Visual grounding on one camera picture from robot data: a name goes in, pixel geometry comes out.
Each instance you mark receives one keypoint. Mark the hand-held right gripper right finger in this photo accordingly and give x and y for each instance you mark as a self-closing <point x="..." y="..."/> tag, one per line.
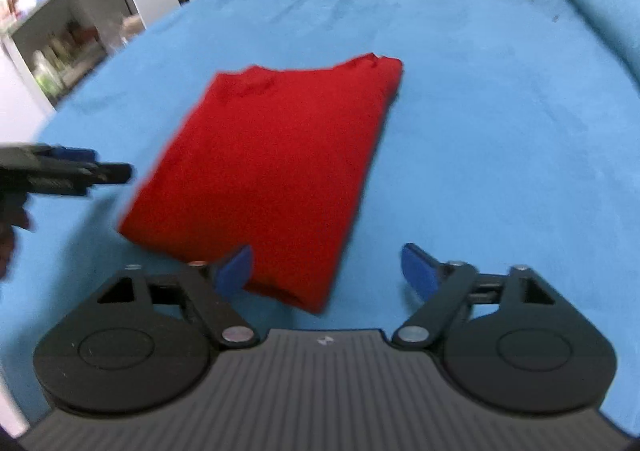
<point x="419" y="273"/>

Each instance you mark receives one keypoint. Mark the green packet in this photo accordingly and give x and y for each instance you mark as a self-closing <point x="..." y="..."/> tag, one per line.
<point x="47" y="73"/>

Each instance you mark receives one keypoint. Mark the beige bag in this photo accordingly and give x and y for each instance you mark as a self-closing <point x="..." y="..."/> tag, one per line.
<point x="132" y="26"/>

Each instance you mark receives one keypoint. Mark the bed with blue sheet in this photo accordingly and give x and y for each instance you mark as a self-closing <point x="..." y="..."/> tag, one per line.
<point x="475" y="106"/>

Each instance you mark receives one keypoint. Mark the red knit sweater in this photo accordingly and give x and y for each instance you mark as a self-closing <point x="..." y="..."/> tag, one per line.
<point x="280" y="156"/>

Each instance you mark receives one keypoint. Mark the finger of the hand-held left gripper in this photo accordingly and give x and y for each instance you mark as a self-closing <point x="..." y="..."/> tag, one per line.
<point x="75" y="173"/>

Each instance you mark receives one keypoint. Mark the blue duvet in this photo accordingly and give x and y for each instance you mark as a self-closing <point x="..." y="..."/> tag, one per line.
<point x="605" y="1"/>

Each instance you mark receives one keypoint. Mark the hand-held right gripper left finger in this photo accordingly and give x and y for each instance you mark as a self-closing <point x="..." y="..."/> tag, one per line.
<point x="235" y="271"/>

